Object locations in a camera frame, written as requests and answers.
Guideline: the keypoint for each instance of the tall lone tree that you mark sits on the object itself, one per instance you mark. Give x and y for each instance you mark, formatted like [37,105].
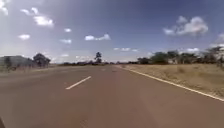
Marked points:
[98,57]

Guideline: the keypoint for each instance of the row of trees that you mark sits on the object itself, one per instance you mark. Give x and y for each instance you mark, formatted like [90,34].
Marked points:
[180,57]

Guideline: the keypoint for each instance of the dark bushy tree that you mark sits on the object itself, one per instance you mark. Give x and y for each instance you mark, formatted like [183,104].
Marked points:
[41,60]

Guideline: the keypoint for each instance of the grey building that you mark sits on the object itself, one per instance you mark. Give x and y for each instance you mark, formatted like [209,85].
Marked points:
[15,61]

